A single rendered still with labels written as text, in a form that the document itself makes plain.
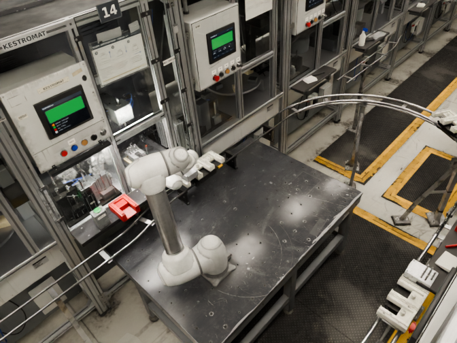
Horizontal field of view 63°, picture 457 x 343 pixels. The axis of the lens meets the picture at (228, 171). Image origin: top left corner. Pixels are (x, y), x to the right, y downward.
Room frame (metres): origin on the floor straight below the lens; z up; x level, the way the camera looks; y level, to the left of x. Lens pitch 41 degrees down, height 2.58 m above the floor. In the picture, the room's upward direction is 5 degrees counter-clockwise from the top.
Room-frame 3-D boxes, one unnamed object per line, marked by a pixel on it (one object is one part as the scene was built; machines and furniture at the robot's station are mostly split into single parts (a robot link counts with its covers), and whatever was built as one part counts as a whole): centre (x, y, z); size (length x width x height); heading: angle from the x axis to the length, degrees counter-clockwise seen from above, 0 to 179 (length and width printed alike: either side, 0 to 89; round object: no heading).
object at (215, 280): (1.30, 0.12, 0.71); 0.22 x 0.18 x 0.06; 132
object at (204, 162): (2.01, 0.20, 0.84); 0.36 x 0.14 x 0.10; 132
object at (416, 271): (0.99, -0.91, 0.92); 0.13 x 0.10 x 0.09; 42
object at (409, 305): (0.91, -0.82, 0.84); 0.37 x 0.14 x 0.10; 132
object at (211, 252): (1.28, 0.14, 0.85); 0.18 x 0.16 x 0.22; 113
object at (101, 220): (1.53, 0.79, 0.97); 0.08 x 0.08 x 0.12; 42
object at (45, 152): (1.71, 0.89, 1.60); 0.42 x 0.29 x 0.46; 132
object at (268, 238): (1.68, -0.02, 0.66); 1.50 x 1.06 x 0.04; 132
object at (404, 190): (2.50, -1.96, 0.01); 1.00 x 0.55 x 0.01; 132
